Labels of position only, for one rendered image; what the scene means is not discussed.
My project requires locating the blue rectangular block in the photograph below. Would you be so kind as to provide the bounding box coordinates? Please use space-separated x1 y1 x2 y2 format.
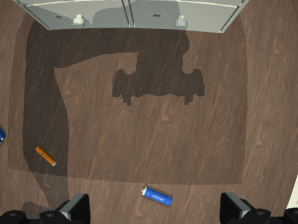
0 128 6 143

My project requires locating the blue aa battery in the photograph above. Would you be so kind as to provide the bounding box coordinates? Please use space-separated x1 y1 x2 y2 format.
142 187 172 206

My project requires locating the grey small chest of drawers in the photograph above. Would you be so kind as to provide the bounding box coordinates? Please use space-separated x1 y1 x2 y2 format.
13 0 249 33

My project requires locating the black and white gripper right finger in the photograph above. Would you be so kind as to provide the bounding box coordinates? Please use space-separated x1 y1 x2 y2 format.
219 192 298 224

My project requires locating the orange battery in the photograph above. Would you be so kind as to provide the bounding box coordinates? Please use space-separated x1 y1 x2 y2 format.
36 146 57 166

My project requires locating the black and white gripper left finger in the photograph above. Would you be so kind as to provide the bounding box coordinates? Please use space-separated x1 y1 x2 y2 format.
0 193 91 224

